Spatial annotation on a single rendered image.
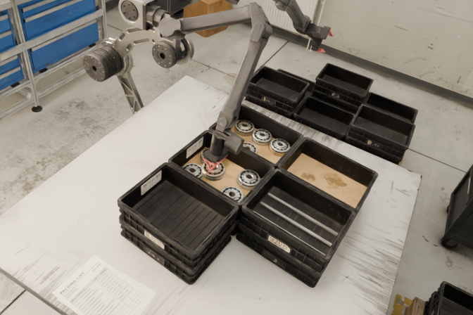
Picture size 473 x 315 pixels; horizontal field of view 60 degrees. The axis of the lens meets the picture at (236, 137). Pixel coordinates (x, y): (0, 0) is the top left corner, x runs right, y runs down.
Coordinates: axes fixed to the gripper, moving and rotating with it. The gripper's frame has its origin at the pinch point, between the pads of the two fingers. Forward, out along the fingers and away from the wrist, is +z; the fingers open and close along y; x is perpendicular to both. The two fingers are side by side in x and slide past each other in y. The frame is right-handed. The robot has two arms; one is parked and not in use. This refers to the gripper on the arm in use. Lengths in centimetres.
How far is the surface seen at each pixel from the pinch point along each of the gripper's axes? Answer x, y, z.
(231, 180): -5.3, 9.4, 13.6
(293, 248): -46.9, -7.1, 7.0
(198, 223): -9.2, -20.0, 12.9
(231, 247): -23.2, -12.4, 25.3
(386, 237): -77, 40, 23
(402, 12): 2, 324, 32
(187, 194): 4.5, -10.5, 13.9
